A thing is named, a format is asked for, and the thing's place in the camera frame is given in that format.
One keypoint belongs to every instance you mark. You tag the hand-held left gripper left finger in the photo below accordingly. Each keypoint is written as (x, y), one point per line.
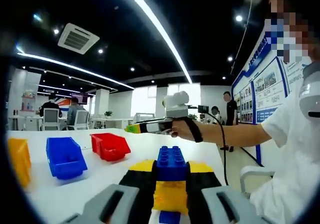
(135, 181)

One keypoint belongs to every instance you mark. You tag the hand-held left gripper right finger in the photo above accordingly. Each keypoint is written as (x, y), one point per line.
(202, 179)

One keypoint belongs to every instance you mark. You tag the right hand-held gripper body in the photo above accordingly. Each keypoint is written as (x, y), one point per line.
(177, 103)

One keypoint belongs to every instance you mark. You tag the blue toy block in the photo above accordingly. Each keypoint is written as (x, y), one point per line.
(171, 169)
(170, 217)

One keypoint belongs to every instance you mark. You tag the red plastic bin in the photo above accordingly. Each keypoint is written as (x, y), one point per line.
(111, 146)

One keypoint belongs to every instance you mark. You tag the blue plastic bin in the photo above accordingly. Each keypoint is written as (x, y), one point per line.
(66, 159)

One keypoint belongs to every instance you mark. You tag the yellow plastic bin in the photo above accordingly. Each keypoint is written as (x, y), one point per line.
(21, 159)

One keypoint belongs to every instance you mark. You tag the person's right hand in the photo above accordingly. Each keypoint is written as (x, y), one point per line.
(186, 130)

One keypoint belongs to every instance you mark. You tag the potted plant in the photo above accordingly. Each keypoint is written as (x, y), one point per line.
(108, 113)
(193, 116)

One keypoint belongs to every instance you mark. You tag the black monitor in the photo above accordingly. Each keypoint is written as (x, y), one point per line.
(203, 108)

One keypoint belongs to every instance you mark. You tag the white office desk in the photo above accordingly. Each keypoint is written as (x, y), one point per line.
(115, 121)
(25, 119)

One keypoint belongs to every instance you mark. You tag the white chair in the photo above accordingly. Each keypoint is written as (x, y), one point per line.
(255, 170)

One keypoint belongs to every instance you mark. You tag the grey mesh office chair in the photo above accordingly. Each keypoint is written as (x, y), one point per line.
(50, 119)
(82, 120)

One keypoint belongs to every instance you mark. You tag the long ceiling light strip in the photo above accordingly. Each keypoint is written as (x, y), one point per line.
(160, 29)
(75, 68)

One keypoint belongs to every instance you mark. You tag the person in white shirt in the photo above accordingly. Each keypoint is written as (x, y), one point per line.
(295, 159)

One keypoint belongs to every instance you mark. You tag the ceiling air conditioner vent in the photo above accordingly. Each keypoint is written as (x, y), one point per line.
(78, 38)

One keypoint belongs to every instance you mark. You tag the red display shelf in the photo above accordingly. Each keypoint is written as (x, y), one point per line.
(28, 101)

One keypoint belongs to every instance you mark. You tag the grey worn device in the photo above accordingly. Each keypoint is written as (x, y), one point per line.
(310, 96)

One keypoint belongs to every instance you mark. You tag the wall screen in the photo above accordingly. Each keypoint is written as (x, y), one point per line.
(80, 98)

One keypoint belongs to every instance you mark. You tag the blue and white wall poster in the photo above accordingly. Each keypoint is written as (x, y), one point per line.
(260, 94)

